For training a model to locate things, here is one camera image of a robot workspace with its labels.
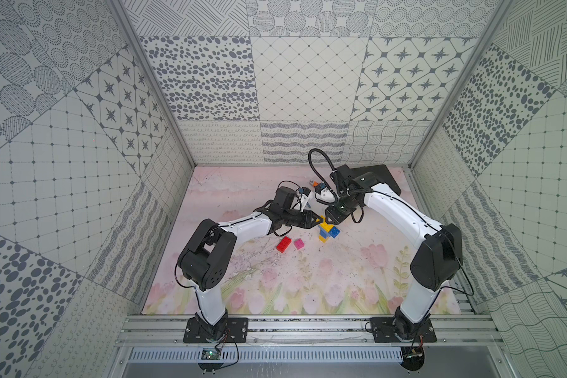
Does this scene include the red lego brick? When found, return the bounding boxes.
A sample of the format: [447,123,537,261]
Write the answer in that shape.
[276,236,291,253]

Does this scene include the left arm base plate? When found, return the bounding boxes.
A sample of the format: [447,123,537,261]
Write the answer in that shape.
[184,314,249,343]

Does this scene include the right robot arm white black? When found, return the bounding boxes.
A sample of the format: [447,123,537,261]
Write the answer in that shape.
[325,165,462,342]

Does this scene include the floral pink table mat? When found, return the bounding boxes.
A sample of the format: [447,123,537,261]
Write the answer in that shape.
[142,164,460,317]

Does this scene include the pink lego brick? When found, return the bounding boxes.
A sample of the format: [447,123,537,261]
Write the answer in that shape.
[293,239,305,250]

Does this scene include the black plastic tool case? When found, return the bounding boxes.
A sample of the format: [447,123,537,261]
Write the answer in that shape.
[348,165,402,195]

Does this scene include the blue small lego brick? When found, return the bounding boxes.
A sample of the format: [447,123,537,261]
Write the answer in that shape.
[329,226,340,238]

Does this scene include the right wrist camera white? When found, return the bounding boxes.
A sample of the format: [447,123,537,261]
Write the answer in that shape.
[314,182,337,206]

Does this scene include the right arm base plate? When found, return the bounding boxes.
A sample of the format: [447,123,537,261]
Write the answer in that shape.
[367,317,437,343]

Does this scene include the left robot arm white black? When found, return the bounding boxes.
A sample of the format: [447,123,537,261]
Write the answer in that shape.
[174,187,323,343]

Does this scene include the aluminium rail frame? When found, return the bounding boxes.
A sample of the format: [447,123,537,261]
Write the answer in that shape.
[115,315,503,347]

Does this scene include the yellow long lego brick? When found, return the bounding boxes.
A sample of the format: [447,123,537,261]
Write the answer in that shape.
[319,218,334,233]

